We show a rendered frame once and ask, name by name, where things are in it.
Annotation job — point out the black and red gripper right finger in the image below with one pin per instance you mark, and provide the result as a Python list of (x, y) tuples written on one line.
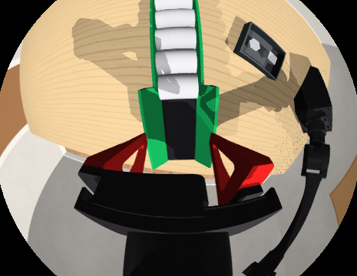
[(250, 167)]

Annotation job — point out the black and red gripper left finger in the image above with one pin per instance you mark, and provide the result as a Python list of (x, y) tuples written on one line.
[(114, 157)]

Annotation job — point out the white cylinder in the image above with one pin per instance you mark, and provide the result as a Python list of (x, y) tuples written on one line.
[(175, 18), (175, 38), (173, 4), (181, 61)]

